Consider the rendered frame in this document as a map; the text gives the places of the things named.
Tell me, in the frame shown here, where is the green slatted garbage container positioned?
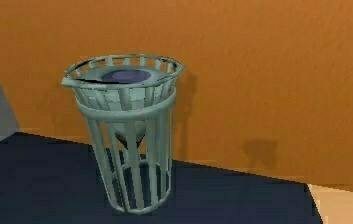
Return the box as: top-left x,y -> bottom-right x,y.
60,53 -> 186,216

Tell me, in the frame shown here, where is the blue garbage can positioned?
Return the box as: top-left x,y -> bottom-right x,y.
100,68 -> 153,84

